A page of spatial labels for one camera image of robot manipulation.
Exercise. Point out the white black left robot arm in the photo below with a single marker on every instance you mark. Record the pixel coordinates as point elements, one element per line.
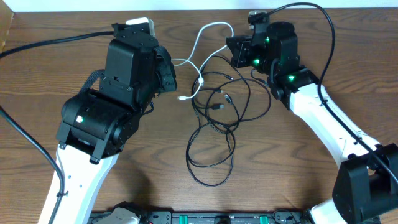
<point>98,121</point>

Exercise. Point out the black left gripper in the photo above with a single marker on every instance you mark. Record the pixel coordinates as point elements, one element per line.
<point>168,73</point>

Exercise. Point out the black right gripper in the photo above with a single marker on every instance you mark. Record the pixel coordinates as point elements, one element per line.
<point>240,54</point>

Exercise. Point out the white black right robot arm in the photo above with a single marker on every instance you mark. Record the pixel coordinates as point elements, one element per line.
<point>364,189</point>

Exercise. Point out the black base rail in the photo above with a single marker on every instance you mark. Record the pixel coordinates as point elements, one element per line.
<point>168,216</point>

